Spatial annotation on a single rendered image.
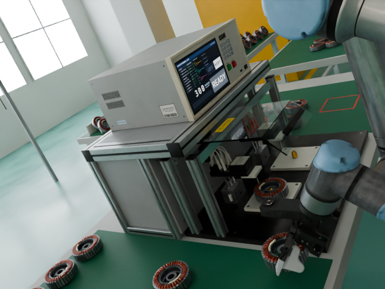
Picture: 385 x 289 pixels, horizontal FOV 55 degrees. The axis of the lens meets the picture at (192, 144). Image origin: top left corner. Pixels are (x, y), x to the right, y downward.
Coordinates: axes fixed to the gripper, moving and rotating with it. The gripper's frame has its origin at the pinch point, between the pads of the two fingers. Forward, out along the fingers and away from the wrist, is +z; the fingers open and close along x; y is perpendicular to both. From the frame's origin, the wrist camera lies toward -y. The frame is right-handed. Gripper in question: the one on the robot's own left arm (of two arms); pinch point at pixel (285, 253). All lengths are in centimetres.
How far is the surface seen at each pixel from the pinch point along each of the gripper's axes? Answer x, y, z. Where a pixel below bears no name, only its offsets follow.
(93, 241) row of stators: -6, -63, 40
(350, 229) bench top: 18.2, 12.2, 0.3
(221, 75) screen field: 41, -43, -17
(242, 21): 370, -175, 91
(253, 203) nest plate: 22.4, -16.3, 12.8
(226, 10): 369, -198, 83
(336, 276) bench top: 1.3, 12.8, 0.2
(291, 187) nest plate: 32.0, -7.7, 7.8
